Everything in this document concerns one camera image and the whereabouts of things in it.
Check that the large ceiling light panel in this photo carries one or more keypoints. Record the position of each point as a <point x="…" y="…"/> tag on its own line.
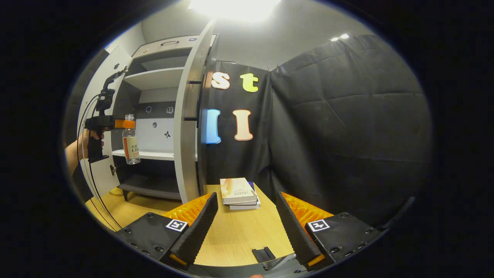
<point x="235" y="8"/>

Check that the white and orange book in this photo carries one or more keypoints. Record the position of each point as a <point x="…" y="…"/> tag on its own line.
<point x="237" y="190"/>

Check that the blue book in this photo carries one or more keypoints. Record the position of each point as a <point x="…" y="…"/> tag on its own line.
<point x="251" y="186"/>

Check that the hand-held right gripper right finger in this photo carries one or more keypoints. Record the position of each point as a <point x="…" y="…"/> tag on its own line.
<point x="295" y="227"/>

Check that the small black plastic bracket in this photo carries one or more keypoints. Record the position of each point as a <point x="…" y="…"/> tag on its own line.
<point x="263" y="255"/>

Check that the white cabinet shelf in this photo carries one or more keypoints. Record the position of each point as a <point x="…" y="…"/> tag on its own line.
<point x="154" y="77"/>
<point x="154" y="155"/>

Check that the clear bottle with orange label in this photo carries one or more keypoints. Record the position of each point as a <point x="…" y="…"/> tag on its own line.
<point x="131" y="148"/>

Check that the white paperback book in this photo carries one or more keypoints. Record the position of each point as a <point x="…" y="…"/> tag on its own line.
<point x="247" y="206"/>

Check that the grey cabinet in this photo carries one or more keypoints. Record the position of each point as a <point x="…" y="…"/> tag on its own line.
<point x="154" y="79"/>

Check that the small ceiling light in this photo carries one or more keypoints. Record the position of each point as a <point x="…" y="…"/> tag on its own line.
<point x="339" y="37"/>

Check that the grey cabinet door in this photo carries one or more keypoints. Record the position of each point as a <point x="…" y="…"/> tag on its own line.
<point x="101" y="173"/>
<point x="187" y="135"/>

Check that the black backdrop cloth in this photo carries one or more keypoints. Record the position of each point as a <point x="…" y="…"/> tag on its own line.
<point x="347" y="135"/>

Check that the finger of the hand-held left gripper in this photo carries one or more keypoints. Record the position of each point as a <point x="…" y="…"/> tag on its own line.
<point x="125" y="124"/>

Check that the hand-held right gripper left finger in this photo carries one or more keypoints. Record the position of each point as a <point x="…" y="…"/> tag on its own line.
<point x="198" y="227"/>

